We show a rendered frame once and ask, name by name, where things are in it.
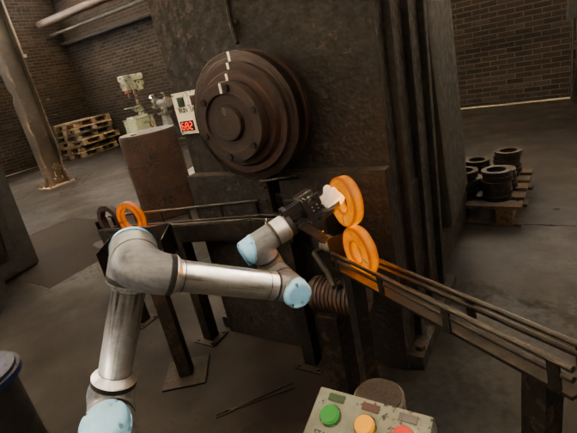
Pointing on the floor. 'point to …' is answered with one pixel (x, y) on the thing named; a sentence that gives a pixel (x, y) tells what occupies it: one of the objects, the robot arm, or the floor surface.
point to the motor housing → (337, 332)
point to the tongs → (254, 399)
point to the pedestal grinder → (163, 109)
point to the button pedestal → (348, 412)
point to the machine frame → (330, 143)
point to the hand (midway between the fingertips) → (344, 195)
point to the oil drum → (157, 170)
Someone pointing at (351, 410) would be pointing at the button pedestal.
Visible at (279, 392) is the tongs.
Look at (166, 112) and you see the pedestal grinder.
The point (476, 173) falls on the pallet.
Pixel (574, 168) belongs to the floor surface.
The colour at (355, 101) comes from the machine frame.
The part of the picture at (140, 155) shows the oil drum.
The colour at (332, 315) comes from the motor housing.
